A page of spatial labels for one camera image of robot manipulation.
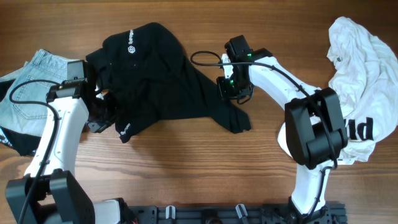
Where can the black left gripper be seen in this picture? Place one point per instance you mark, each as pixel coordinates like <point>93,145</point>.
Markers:
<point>100,126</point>

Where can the light blue denim jeans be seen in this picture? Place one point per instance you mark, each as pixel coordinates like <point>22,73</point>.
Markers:
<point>44,67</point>

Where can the white printed t-shirt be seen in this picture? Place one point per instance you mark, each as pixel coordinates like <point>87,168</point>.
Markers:
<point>366,84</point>

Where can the black folded garment under jeans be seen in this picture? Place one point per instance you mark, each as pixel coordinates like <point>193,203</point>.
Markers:
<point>18,140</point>

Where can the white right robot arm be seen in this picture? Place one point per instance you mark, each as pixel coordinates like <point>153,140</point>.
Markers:
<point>315,131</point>

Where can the dark green polo shirt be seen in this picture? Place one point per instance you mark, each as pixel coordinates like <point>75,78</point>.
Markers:
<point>149,76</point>

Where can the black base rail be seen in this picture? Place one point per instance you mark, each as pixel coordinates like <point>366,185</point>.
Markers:
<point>331,213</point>

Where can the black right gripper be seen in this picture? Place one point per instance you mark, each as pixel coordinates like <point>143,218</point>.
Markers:
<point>225,91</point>

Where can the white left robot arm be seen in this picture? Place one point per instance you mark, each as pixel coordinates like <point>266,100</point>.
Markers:
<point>49,192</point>

